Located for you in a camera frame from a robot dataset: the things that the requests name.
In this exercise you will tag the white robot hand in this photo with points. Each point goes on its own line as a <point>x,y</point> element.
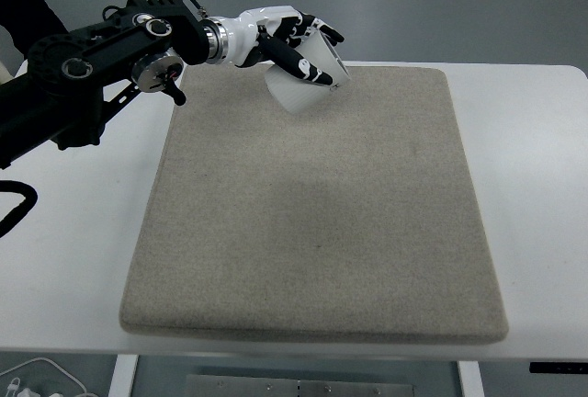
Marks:
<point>240,35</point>

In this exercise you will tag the white cup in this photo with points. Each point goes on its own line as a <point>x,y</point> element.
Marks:
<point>325,71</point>

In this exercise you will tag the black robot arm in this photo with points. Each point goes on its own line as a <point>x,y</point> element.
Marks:
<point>78,81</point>

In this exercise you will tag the beige felt mat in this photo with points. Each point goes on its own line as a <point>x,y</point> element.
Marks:
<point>354,221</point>

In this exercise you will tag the person in dark clothes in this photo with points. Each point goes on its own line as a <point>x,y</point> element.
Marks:
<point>28,21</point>

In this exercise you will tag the white table leg left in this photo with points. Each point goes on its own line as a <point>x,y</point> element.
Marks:
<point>123,376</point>

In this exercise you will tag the white table leg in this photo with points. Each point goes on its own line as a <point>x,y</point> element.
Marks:
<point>123,376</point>
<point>470,379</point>

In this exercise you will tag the white table leg right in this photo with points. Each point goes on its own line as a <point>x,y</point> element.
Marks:
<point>470,379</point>

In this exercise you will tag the black desk control panel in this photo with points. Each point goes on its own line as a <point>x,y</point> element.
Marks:
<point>566,368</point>

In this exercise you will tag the metal table base plate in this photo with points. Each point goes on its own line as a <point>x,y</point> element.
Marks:
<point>210,385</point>

